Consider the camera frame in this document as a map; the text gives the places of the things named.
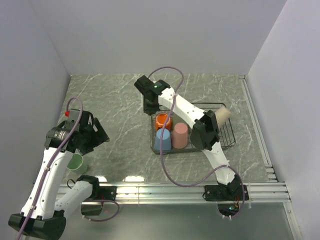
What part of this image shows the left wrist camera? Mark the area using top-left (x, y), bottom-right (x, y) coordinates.
top-left (64, 108), bottom-right (80, 123)

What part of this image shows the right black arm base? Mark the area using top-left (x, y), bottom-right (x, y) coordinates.
top-left (202, 184), bottom-right (249, 219)

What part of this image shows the blue plastic cup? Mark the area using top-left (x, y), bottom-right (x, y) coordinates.
top-left (153, 128), bottom-right (172, 152)

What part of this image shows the light green plastic cup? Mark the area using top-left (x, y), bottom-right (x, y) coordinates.
top-left (67, 153), bottom-right (88, 175)

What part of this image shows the orange mug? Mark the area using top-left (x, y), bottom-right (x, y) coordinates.
top-left (154, 112), bottom-right (173, 132)

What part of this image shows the black wire dish rack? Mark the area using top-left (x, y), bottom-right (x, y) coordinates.
top-left (149, 102), bottom-right (236, 155)

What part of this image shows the salmon plastic cup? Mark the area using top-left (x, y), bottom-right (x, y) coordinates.
top-left (172, 122), bottom-right (188, 149)

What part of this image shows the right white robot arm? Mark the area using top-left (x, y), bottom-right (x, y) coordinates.
top-left (134, 75), bottom-right (247, 201)

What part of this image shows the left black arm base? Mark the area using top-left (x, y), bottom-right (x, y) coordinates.
top-left (66, 175), bottom-right (120, 223)

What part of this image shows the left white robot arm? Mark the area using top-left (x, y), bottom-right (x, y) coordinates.
top-left (8, 109), bottom-right (110, 240)

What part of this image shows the beige plastic cup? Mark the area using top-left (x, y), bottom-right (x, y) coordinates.
top-left (215, 106), bottom-right (231, 126)

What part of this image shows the aluminium mounting rail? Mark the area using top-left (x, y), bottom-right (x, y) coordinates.
top-left (101, 182), bottom-right (291, 205)

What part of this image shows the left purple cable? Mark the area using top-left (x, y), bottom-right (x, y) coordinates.
top-left (16, 97), bottom-right (120, 240)

